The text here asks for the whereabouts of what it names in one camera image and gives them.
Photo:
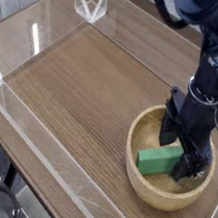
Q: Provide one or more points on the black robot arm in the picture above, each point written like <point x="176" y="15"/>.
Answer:
<point x="204" y="13"/>

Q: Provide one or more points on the black table leg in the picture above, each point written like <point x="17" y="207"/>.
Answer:
<point x="10" y="176"/>

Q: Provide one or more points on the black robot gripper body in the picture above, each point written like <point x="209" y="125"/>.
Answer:
<point x="196" y="115"/>

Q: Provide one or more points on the clear acrylic barrier wall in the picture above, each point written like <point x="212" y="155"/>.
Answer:
<point x="66" y="131"/>

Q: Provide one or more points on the green rectangular block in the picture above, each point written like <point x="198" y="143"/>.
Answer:
<point x="160" y="160"/>

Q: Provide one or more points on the clear acrylic corner bracket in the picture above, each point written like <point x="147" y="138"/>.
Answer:
<point x="90" y="10"/>

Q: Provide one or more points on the brown wooden bowl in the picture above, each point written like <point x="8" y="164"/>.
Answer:
<point x="161" y="191"/>

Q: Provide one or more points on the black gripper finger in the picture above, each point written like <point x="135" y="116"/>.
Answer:
<point x="168" y="133"/>
<point x="187" y="166"/>

